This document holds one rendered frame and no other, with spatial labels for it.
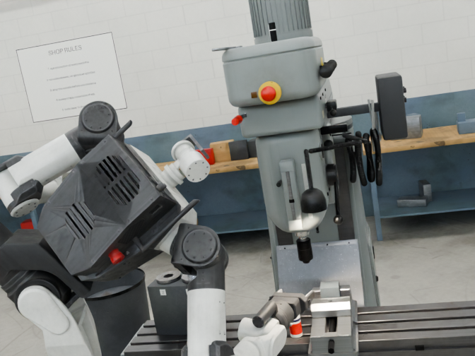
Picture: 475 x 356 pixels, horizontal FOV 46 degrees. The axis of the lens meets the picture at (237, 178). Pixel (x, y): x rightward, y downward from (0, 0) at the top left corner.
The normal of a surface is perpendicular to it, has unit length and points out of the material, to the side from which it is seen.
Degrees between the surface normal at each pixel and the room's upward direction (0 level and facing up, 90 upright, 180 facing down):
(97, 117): 62
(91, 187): 75
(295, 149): 90
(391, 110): 90
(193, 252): 56
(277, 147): 90
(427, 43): 90
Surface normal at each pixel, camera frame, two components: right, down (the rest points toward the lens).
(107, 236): -0.40, -0.01
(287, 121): -0.20, 0.23
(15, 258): 0.12, 0.18
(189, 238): -0.13, -0.36
